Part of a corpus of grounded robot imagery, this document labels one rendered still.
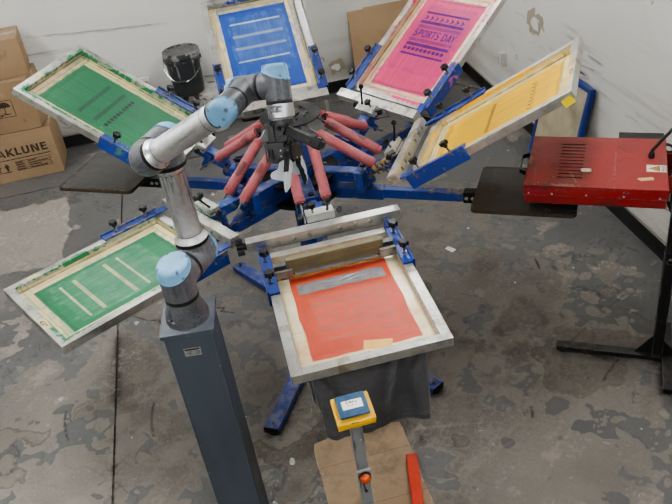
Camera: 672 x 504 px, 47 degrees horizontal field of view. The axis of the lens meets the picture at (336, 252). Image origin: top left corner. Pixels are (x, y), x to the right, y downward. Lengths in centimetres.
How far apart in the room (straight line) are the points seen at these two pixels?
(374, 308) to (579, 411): 133
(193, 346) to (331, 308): 60
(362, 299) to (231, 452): 77
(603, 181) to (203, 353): 178
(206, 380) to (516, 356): 190
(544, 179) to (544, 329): 115
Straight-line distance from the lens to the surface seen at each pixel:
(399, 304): 296
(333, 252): 313
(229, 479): 315
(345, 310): 296
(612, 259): 485
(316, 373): 268
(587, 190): 337
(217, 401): 285
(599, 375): 408
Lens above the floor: 279
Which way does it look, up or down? 34 degrees down
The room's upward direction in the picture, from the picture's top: 9 degrees counter-clockwise
